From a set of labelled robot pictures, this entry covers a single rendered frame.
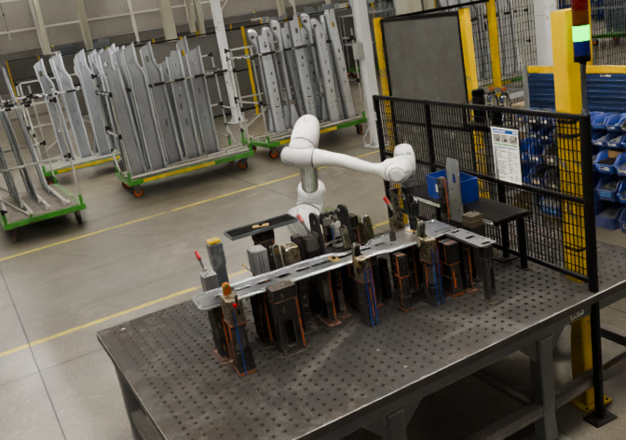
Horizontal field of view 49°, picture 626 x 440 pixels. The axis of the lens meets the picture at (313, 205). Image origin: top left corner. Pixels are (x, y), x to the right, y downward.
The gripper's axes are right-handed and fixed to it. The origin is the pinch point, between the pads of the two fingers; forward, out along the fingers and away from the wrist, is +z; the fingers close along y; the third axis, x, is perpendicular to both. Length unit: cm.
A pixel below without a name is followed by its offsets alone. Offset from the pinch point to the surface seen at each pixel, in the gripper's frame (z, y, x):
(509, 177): -12, 11, 54
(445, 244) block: 7.7, 21.1, 4.0
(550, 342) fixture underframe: 52, 65, 25
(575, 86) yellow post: -59, 53, 62
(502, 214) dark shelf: 3.1, 19.5, 40.8
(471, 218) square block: 0.9, 16.6, 24.1
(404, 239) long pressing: 5.5, 3.3, -8.2
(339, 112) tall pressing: 63, -759, 329
